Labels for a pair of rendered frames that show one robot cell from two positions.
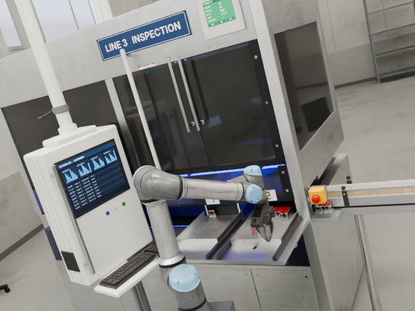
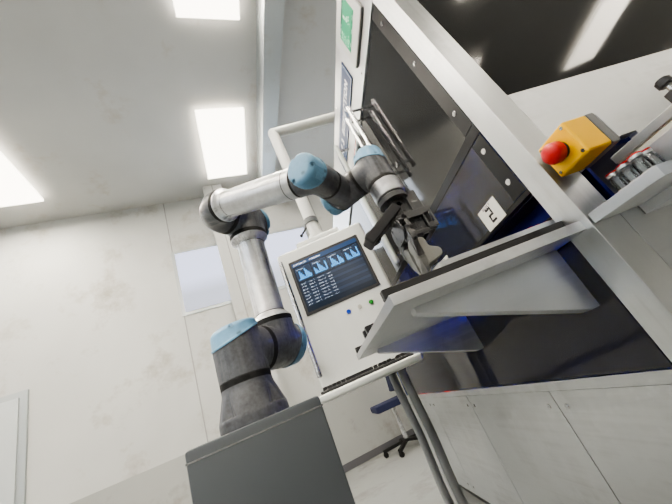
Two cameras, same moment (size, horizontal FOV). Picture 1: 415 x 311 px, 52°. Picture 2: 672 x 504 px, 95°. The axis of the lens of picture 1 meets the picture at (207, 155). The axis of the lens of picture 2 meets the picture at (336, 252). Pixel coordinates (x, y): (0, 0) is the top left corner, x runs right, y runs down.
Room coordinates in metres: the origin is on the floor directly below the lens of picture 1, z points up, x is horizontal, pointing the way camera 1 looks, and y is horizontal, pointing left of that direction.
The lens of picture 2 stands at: (1.27, -0.53, 0.77)
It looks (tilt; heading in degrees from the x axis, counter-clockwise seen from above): 24 degrees up; 47
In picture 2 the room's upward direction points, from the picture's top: 24 degrees counter-clockwise
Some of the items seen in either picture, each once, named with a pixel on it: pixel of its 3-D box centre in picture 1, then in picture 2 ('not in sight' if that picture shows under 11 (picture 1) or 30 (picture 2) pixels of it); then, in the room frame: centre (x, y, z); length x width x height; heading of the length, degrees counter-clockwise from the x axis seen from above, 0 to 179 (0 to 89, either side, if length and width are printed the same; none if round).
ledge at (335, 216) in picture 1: (328, 213); (653, 184); (2.01, -0.51, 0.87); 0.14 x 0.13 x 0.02; 148
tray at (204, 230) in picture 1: (210, 226); not in sight; (2.19, 0.09, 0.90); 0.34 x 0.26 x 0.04; 148
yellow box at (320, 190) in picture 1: (318, 194); (575, 145); (1.98, -0.48, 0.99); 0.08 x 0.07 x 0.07; 148
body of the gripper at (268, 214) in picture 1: (262, 210); (406, 218); (1.84, -0.18, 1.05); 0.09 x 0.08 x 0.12; 148
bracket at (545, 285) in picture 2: not in sight; (504, 308); (1.90, -0.23, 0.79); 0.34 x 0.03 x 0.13; 148
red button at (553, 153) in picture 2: (315, 198); (556, 152); (1.94, -0.45, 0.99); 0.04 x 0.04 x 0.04; 58
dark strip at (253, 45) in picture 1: (271, 123); (432, 85); (2.04, -0.34, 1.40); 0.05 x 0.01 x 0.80; 58
